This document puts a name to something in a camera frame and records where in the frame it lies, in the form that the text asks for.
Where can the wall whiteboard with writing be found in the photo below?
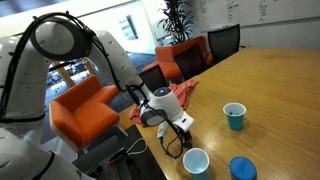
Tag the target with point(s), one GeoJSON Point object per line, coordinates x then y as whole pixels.
{"type": "Point", "coordinates": [260, 13]}

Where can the blue plastic cup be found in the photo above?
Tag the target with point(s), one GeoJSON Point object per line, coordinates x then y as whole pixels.
{"type": "Point", "coordinates": [196, 163]}
{"type": "Point", "coordinates": [235, 122]}

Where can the orange cloth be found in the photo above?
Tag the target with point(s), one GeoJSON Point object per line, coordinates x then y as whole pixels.
{"type": "Point", "coordinates": [181, 95]}

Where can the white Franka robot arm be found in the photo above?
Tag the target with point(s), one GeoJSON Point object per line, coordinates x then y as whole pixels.
{"type": "Point", "coordinates": [23, 90]}

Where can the robot mounting stand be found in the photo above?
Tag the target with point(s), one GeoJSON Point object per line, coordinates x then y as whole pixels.
{"type": "Point", "coordinates": [100, 156]}

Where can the black office chair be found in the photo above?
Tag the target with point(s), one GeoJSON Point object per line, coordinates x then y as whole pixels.
{"type": "Point", "coordinates": [153, 78]}
{"type": "Point", "coordinates": [224, 41]}
{"type": "Point", "coordinates": [190, 61]}

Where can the green potted plant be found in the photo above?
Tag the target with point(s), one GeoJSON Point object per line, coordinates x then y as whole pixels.
{"type": "Point", "coordinates": [178, 23]}

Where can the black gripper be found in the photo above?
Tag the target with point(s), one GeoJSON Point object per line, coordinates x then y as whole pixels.
{"type": "Point", "coordinates": [182, 135]}

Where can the orange armchair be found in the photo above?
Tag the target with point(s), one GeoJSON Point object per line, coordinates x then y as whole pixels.
{"type": "Point", "coordinates": [83, 113]}
{"type": "Point", "coordinates": [166, 55]}

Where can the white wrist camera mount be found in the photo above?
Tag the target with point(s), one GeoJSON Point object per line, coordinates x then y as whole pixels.
{"type": "Point", "coordinates": [185, 121]}

